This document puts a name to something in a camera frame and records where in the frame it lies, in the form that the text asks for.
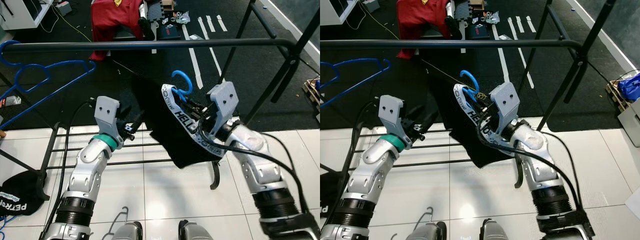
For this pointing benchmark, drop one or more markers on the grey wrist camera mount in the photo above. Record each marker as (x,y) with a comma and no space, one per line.
(225,100)
(390,112)
(106,112)
(506,100)

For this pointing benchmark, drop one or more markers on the robot right leg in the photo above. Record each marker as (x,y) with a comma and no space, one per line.
(194,233)
(496,233)

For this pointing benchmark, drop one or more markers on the white shelf unit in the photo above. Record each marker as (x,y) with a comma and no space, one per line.
(335,11)
(20,15)

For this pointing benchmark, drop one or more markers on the red garment yellow emblem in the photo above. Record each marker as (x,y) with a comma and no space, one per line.
(112,20)
(420,20)

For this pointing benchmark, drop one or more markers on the black Petronas bag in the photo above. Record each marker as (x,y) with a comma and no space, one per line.
(327,195)
(20,195)

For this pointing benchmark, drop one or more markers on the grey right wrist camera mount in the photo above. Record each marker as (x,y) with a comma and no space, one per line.
(506,100)
(225,100)

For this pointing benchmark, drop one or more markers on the black metal clothes rack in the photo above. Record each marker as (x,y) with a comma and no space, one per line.
(150,45)
(450,43)

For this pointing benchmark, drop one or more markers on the wooden pallet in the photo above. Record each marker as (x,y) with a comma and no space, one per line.
(616,95)
(311,95)

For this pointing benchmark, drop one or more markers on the black garment white HELLO waistband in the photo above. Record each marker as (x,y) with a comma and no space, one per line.
(460,132)
(160,125)

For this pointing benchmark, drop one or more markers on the robot left leg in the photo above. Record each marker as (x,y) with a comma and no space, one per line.
(425,233)
(127,233)

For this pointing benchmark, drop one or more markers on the blue bag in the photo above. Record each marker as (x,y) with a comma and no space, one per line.
(631,86)

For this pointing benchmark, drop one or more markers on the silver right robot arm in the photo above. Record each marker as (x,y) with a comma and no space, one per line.
(260,170)
(537,165)

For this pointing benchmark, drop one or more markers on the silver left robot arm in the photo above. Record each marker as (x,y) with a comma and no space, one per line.
(367,170)
(87,170)

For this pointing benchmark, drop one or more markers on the blue plastic hanger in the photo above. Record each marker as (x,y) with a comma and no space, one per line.
(188,77)
(65,62)
(476,79)
(360,60)

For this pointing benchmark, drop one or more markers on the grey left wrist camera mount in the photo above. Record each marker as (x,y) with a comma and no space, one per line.
(390,112)
(106,112)

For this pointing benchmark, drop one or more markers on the robot leg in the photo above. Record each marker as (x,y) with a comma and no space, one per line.
(425,233)
(194,233)
(496,233)
(127,233)

